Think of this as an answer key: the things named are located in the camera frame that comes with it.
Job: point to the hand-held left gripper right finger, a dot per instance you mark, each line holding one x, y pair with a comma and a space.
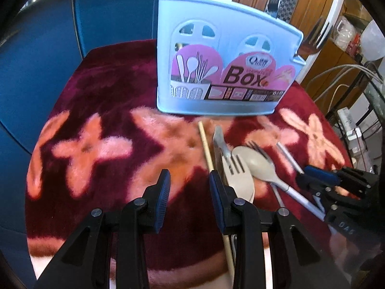
218, 198

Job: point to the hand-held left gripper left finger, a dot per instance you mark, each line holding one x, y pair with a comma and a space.
161, 198

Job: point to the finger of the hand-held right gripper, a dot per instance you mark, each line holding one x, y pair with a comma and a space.
321, 175
312, 188

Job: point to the beige plastic fork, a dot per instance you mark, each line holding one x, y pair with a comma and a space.
240, 183

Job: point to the wooden chopstick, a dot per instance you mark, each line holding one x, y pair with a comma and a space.
207, 147

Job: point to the metal table knife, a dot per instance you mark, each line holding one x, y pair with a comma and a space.
219, 143

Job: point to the light blue utensil box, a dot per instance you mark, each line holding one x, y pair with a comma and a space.
195, 102

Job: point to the white power strip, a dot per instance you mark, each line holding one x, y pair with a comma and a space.
346, 117

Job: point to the red floral blanket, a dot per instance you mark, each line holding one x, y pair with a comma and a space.
99, 102

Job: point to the wooden floor cabinet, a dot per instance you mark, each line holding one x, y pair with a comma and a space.
327, 60

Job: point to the red bottle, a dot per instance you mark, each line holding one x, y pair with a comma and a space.
355, 43

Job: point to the white plastic bag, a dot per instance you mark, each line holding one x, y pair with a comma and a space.
374, 42

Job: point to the clear plastic jar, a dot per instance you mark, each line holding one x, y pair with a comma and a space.
343, 31

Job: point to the wooden door with glass pane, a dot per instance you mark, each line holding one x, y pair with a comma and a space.
303, 3

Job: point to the blue kitchen base cabinets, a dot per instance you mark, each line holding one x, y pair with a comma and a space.
114, 15

